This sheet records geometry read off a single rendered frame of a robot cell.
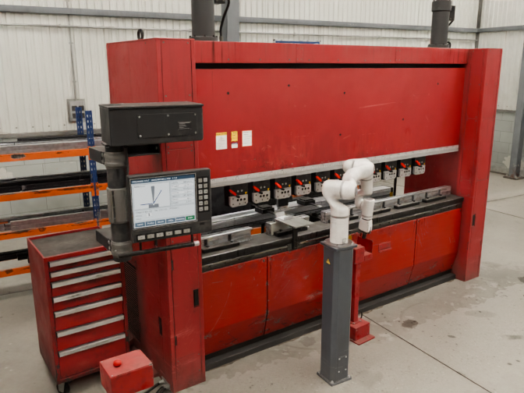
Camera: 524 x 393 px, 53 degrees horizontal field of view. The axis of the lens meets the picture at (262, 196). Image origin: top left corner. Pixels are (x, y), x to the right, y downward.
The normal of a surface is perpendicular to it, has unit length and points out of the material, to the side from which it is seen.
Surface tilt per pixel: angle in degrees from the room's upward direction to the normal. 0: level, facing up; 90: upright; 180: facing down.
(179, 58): 90
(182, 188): 90
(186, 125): 90
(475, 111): 90
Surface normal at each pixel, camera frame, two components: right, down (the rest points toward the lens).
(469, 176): -0.82, 0.14
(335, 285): -0.26, 0.23
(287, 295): 0.58, 0.19
